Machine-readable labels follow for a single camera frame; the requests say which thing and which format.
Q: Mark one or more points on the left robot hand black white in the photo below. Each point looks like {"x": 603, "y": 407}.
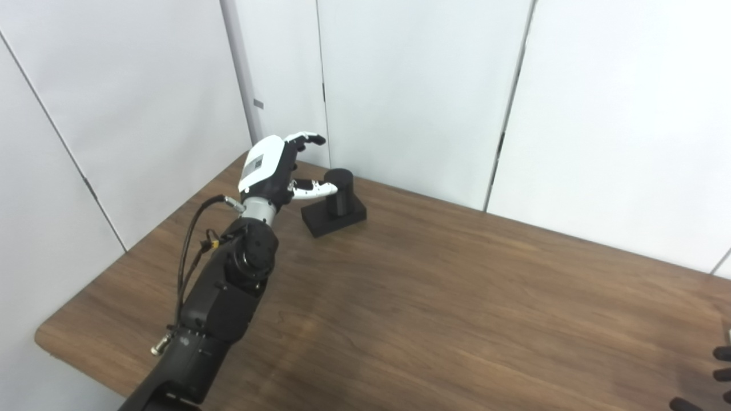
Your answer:
{"x": 262, "y": 162}

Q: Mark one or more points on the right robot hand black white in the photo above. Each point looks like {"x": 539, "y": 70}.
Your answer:
{"x": 724, "y": 375}

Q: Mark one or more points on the black peg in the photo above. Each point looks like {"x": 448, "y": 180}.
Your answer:
{"x": 342, "y": 211}

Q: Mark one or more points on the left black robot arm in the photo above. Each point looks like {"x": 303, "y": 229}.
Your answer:
{"x": 223, "y": 302}

